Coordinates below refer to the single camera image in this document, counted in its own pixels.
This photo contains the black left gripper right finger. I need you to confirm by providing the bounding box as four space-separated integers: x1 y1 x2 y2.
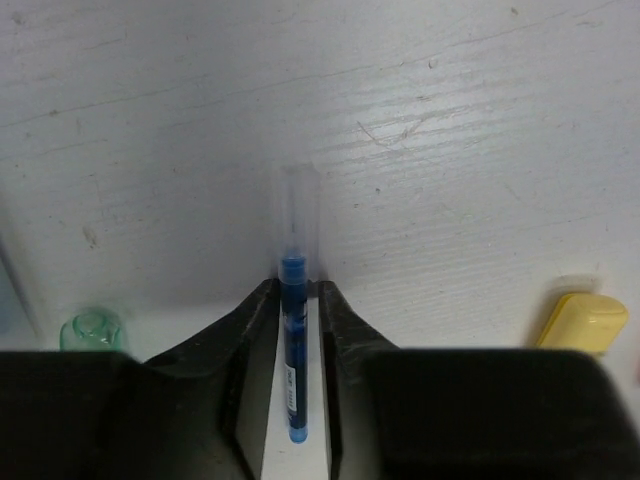
318 281 639 479

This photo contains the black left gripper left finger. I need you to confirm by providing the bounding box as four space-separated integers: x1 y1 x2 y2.
94 279 280 479

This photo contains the blue ink pen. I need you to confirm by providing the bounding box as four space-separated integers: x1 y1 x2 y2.
278 164 319 444

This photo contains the yellow cap highlighter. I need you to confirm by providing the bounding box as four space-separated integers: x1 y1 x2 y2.
535 293 629 356

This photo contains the blue cap highlighter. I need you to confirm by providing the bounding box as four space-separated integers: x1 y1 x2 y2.
1 242 39 351

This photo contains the green correction tape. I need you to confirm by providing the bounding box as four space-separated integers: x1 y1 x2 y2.
59 307 125 352

